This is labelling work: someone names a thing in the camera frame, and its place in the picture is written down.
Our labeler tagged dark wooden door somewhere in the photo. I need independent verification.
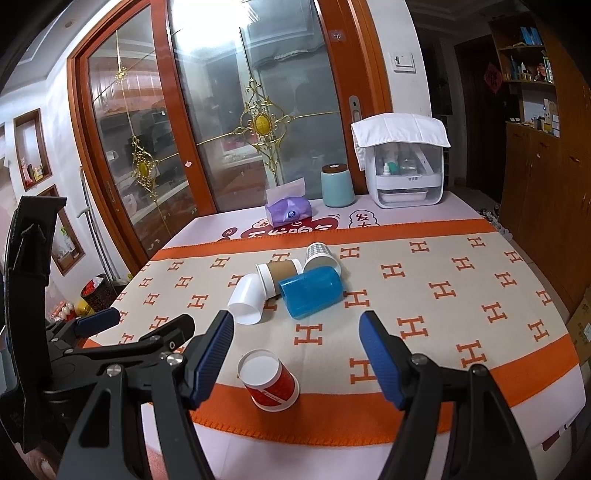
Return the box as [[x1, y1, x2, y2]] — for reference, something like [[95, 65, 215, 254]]
[[454, 36, 509, 200]]

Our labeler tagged pink printed tablecloth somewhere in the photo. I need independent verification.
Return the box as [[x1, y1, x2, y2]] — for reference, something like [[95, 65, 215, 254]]
[[161, 193, 589, 480]]

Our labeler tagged orange and beige patterned blanket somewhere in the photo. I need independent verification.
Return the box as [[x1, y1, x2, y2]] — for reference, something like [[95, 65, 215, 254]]
[[83, 217, 587, 437]]

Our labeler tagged brown sleeved paper cup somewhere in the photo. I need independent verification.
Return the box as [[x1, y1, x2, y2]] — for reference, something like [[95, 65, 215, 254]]
[[256, 258, 304, 299]]

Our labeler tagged dark basket with red contents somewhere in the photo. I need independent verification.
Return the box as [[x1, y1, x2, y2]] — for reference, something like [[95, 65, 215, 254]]
[[80, 273, 115, 313]]

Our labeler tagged checked paper cup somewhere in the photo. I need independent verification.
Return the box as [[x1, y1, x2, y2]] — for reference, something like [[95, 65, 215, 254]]
[[302, 242, 342, 278]]

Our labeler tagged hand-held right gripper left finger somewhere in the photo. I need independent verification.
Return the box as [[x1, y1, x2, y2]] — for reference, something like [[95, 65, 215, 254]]
[[58, 310, 236, 480]]

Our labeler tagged wooden framed wall niche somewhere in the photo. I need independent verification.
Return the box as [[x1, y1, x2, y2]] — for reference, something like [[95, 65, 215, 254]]
[[13, 109, 52, 193], [39, 184, 86, 277]]

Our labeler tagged red paper cup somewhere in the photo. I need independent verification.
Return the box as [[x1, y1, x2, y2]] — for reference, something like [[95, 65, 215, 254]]
[[237, 349, 301, 412]]

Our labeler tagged teal canister with brown lid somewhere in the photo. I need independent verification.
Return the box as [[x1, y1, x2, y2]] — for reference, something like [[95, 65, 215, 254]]
[[321, 163, 356, 208]]

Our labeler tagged white light switch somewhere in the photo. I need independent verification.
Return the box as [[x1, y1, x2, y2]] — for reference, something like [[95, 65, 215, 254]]
[[392, 51, 417, 74]]

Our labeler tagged white cloth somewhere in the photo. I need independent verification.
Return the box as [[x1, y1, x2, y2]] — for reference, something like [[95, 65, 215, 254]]
[[351, 113, 451, 172]]

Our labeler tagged pair of shoes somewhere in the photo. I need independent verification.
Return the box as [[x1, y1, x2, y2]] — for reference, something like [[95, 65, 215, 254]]
[[479, 207, 514, 240]]

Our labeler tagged white plastic cup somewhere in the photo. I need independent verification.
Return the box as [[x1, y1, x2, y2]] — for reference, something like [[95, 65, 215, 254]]
[[227, 273, 264, 325]]

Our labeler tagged person's left hand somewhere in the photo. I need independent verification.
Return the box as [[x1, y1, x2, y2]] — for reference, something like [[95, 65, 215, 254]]
[[24, 439, 62, 480]]

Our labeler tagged white storage box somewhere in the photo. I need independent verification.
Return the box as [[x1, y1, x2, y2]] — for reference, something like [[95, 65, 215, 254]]
[[373, 141, 445, 210]]

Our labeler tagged purple tissue pack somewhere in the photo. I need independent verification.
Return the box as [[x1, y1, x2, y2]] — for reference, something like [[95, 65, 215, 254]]
[[264, 179, 313, 228]]

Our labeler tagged red door decoration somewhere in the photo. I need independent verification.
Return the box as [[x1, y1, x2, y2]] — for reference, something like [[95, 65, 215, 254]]
[[482, 62, 502, 96]]

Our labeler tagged glass sliding door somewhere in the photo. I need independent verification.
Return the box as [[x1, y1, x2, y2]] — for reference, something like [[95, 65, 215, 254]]
[[166, 0, 394, 219], [68, 16, 219, 274]]

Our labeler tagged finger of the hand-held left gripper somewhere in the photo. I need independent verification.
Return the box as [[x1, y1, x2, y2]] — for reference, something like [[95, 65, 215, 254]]
[[47, 308, 120, 345], [68, 313, 196, 366]]

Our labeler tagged cardboard box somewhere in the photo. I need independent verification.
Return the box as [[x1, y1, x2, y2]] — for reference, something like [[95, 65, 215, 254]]
[[565, 285, 591, 358]]

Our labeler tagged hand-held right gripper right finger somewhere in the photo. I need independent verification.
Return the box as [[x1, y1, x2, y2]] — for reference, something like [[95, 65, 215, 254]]
[[359, 310, 539, 480]]

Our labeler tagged wooden shelf cabinet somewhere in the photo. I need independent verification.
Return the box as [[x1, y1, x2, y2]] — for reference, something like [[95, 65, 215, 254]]
[[488, 0, 591, 317]]

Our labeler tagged mop handle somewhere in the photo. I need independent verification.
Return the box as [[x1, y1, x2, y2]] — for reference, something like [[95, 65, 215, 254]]
[[79, 166, 118, 283]]

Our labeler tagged blue plastic cup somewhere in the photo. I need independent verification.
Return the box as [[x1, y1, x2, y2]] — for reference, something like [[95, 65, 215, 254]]
[[278, 267, 345, 319]]

